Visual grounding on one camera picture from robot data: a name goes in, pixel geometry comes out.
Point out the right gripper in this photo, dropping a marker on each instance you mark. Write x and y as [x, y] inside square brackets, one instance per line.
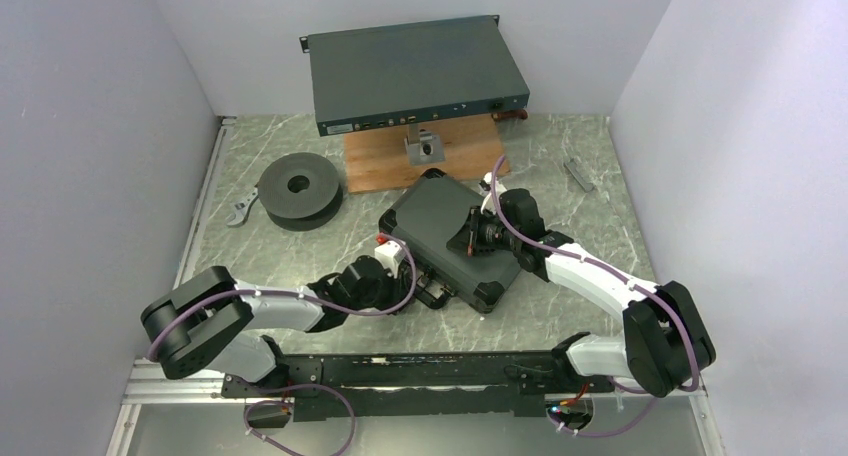
[477, 218]

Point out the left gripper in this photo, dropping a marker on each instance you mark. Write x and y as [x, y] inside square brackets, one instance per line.
[398, 287]

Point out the black poker set case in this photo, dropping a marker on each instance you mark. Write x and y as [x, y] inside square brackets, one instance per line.
[426, 216]

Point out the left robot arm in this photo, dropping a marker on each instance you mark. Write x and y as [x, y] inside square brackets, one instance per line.
[214, 321]

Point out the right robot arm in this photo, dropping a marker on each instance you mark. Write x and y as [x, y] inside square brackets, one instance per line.
[663, 345]

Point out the black filament spool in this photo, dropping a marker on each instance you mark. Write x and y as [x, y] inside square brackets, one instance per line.
[301, 191]

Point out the grey metal bar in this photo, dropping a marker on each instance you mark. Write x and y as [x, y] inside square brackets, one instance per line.
[573, 168]

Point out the wooden board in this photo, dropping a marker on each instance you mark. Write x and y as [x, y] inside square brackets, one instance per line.
[394, 157]

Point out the silver wrench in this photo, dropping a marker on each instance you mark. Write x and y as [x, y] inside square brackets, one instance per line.
[241, 209]

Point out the grey rack server box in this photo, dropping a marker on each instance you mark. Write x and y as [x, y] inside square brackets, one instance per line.
[377, 77]

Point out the grey metal stand bracket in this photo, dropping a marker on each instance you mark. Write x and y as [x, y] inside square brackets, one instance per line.
[423, 146]

